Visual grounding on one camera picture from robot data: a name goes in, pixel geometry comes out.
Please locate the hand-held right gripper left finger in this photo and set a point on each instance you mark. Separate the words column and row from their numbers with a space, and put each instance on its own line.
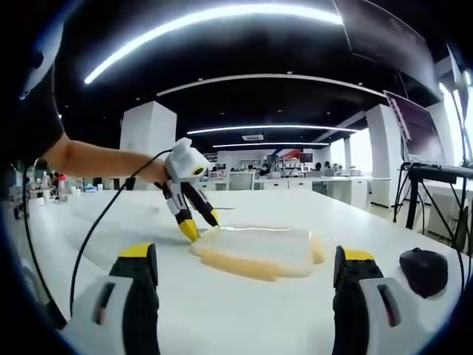
column 111, row 325

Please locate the large hanging dark monitor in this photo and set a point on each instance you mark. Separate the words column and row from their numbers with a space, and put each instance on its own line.
column 388, row 40

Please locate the monitor on stand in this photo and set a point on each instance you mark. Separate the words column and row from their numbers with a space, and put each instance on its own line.
column 419, row 129

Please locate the long ceiling light strip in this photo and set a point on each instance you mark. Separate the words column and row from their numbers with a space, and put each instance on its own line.
column 207, row 22

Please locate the row of white office desks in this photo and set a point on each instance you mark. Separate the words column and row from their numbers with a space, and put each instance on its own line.
column 332, row 185

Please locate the black tripod stand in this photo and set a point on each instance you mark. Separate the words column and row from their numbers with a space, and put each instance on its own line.
column 432, row 192

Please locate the black computer mouse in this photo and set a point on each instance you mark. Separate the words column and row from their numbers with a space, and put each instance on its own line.
column 424, row 271

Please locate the clear plastic storage box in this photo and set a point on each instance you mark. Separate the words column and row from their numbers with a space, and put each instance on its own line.
column 258, row 247

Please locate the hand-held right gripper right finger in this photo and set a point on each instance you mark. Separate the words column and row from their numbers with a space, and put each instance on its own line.
column 369, row 325

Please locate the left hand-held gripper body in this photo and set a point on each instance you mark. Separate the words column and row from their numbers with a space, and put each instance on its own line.
column 186, row 161

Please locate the bottle with red cap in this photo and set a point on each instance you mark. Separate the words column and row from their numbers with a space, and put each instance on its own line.
column 63, row 188

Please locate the grey mesh office chair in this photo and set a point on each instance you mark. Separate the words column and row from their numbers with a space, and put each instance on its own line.
column 241, row 181

